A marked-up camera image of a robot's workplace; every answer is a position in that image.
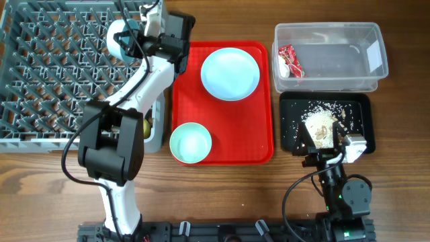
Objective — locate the black food waste tray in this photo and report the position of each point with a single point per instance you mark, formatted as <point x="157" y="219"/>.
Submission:
<point x="360" y="98"/>

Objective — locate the mint green bowl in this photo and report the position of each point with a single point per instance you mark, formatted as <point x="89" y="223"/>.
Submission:
<point x="190" y="143"/>

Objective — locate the white tissue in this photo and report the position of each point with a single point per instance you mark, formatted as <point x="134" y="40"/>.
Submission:
<point x="284" y="69"/>

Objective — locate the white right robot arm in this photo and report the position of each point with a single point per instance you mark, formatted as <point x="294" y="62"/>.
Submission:
<point x="347" y="197"/>

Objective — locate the large light blue plate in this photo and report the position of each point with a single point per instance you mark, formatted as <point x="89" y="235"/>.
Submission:
<point x="230" y="74"/>

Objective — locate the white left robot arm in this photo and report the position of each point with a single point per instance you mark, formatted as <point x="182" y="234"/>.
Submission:
<point x="111" y="146"/>

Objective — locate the red plastic tray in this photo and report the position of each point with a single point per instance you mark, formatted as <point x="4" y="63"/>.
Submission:
<point x="241" y="131"/>

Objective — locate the rice and food scraps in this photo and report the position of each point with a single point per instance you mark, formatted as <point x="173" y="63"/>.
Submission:
<point x="319" y="117"/>

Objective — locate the yellow plastic cup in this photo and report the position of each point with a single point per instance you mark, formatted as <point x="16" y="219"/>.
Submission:
<point x="146" y="128"/>

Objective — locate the light blue small bowl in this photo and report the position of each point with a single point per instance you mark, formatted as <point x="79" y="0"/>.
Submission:
<point x="113" y="47"/>

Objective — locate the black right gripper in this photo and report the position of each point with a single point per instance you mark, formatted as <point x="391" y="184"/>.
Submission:
<point x="320" y="156"/>

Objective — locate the clear plastic waste bin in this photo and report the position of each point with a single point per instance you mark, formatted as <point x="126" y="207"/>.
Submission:
<point x="335" y="56"/>

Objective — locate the grey dishwasher rack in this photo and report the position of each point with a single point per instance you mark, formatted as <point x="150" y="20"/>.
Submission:
<point x="54" y="59"/>

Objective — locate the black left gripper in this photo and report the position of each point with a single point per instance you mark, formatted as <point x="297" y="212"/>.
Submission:
<point x="138" y="48"/>

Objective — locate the red strawberry cake wrapper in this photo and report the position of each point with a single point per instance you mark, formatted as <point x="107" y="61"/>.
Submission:
<point x="289" y="54"/>

